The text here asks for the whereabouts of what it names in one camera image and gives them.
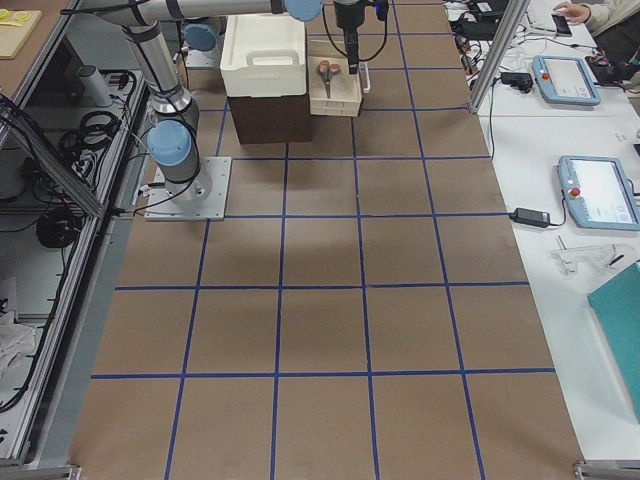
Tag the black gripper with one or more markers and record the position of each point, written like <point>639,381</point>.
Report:
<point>347,15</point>

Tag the grey orange handled scissors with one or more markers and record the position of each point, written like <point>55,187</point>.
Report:
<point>327,70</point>

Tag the wooden drawer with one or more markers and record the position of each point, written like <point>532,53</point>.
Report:
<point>346,94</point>

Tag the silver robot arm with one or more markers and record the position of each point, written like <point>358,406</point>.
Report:
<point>140,20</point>

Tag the upper teach pendant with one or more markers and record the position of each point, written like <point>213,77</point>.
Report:
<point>564,80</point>

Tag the teach pendant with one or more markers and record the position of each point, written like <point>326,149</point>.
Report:
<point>564,80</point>
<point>597,192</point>

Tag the black power adapter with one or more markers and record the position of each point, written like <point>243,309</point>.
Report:
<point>535,218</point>

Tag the lower teach pendant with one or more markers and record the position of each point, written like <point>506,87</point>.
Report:
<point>597,192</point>

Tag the clear acrylic part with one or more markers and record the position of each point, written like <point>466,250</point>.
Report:
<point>602,258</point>

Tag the teal box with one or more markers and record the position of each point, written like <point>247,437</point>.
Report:
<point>616,304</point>

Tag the white drawer handle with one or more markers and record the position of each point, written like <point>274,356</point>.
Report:
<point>364,76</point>

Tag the aluminium frame post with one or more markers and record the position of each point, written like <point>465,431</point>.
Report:
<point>505,33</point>

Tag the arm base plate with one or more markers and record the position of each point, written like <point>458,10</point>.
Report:
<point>204,199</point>

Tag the aluminium table frame rail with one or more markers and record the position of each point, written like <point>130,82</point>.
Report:
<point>32,138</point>

